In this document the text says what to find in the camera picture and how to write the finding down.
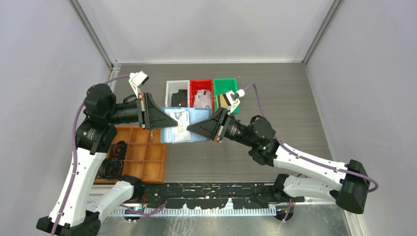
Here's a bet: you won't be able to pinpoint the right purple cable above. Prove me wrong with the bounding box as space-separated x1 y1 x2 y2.
243 83 380 223

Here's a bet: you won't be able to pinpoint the blue card holder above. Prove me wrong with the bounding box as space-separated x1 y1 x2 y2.
160 107 212 144

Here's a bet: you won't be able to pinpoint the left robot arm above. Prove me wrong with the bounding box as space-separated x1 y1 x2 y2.
36 84 178 236

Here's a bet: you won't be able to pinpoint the gold cards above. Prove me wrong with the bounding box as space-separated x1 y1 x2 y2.
216 93 230 108

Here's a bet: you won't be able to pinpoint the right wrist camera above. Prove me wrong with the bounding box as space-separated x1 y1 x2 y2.
223 89 245 113

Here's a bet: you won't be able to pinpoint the black straps bundle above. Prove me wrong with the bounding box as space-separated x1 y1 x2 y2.
97 141 128 180

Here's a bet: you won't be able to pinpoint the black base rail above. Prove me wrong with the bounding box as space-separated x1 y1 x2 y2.
123 182 289 209

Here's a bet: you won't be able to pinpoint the red plastic bin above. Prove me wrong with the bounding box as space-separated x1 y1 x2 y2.
189 79 214 112

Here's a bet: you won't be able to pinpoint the wooden compartment tray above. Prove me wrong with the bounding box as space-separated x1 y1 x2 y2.
94 126 168 184

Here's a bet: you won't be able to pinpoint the white plastic bin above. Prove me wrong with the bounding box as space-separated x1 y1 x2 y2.
165 80 190 107

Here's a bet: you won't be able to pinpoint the white cards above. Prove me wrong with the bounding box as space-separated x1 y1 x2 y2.
193 89 212 108

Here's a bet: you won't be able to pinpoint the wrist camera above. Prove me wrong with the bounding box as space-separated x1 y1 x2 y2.
223 89 245 113
128 71 149 98

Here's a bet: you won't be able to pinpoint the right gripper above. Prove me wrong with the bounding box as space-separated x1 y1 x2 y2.
187 107 256 147

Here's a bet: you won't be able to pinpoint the black cards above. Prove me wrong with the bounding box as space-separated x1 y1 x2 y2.
171 89 188 107

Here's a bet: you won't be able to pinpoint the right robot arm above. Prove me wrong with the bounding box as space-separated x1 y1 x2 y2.
187 108 371 214

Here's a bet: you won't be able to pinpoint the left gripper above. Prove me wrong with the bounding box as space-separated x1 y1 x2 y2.
105 92 178 129

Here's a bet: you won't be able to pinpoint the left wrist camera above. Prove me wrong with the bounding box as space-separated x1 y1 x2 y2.
128 71 149 98

